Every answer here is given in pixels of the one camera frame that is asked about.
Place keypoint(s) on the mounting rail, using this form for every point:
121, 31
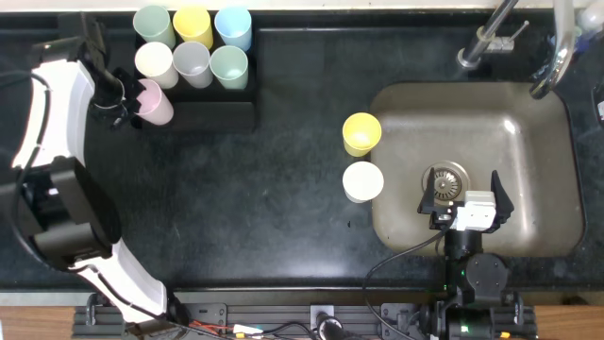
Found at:
283, 314

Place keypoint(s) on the steel tap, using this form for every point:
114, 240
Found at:
472, 52

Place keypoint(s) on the yellow cup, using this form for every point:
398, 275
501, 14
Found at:
361, 133
192, 24

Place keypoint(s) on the white cup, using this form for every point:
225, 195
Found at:
362, 181
155, 61

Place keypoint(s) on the blue cup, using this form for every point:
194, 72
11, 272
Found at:
233, 28

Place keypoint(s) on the blue soap bottle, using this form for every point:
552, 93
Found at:
592, 16

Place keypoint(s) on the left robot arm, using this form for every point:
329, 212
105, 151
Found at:
66, 113

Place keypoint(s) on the black tray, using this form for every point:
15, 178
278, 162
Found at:
212, 115

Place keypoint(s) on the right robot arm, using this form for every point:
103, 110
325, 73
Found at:
486, 274

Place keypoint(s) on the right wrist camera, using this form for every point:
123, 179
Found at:
476, 210

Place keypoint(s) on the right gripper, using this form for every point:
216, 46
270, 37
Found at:
441, 220

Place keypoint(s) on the pink cup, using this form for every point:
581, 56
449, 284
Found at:
156, 104

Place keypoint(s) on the green cup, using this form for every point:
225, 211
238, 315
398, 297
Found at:
153, 23
229, 66

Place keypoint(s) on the grey cup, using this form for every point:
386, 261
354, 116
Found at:
192, 61

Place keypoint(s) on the steel sink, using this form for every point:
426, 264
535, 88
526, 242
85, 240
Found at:
519, 151

